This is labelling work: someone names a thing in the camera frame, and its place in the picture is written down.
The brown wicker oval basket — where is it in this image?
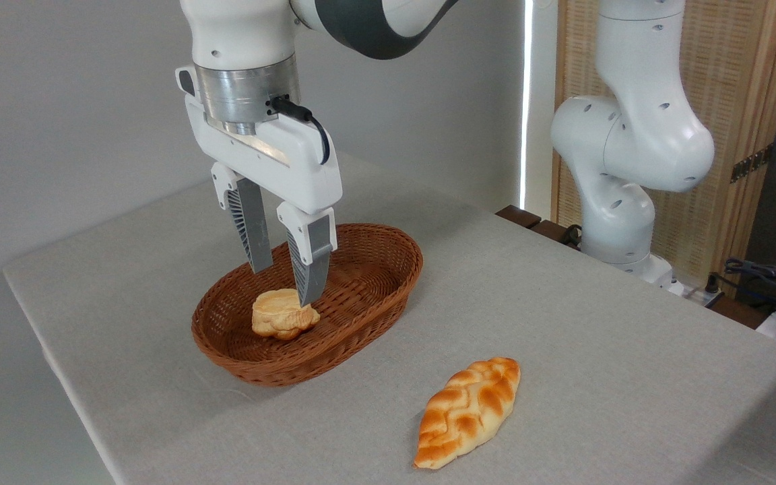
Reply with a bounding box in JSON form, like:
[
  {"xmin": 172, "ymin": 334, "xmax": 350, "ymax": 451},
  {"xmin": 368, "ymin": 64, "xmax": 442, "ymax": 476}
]
[{"xmin": 191, "ymin": 223, "xmax": 424, "ymax": 387}]

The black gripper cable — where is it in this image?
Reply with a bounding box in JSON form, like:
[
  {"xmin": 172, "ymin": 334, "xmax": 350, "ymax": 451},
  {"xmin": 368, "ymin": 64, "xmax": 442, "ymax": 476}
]
[{"xmin": 270, "ymin": 96, "xmax": 331, "ymax": 166}]

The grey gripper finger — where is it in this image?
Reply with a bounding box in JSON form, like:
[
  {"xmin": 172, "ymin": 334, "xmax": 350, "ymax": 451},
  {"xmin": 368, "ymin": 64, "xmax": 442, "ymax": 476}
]
[
  {"xmin": 211, "ymin": 162, "xmax": 274, "ymax": 273},
  {"xmin": 276, "ymin": 201, "xmax": 339, "ymax": 308}
]

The bamboo folding screen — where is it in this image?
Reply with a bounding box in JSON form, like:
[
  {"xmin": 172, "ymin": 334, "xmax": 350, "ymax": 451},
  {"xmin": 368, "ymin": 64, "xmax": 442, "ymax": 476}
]
[{"xmin": 551, "ymin": 0, "xmax": 776, "ymax": 297}]

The dark cable bundle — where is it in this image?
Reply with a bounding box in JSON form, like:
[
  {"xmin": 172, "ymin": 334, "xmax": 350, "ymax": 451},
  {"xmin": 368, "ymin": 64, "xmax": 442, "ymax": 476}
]
[{"xmin": 706, "ymin": 257, "xmax": 776, "ymax": 351}]

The dark wooden base board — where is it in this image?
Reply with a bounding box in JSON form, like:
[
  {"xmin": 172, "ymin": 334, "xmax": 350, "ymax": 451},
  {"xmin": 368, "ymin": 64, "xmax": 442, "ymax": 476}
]
[{"xmin": 496, "ymin": 205, "xmax": 584, "ymax": 251}]

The braided golden bread loaf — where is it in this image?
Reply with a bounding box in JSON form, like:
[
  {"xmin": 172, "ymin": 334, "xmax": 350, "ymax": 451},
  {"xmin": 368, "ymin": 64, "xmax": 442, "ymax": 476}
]
[{"xmin": 413, "ymin": 356, "xmax": 521, "ymax": 470}]

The small round bread roll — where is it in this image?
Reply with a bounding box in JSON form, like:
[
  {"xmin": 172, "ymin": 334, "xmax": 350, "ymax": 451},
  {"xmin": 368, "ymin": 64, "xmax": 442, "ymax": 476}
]
[{"xmin": 251, "ymin": 288, "xmax": 321, "ymax": 341}]

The black screen hinge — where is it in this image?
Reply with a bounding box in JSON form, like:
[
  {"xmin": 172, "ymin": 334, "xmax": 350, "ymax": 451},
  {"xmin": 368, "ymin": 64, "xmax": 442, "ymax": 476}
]
[{"xmin": 730, "ymin": 143, "xmax": 775, "ymax": 184}]

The grey tablecloth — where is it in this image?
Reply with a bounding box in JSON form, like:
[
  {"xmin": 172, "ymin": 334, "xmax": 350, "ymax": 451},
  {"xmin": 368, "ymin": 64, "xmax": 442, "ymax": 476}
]
[{"xmin": 3, "ymin": 152, "xmax": 776, "ymax": 485}]

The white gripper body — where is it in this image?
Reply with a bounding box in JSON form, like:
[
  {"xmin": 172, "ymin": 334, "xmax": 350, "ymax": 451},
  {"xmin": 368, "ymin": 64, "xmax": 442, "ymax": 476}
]
[{"xmin": 176, "ymin": 65, "xmax": 344, "ymax": 215}]

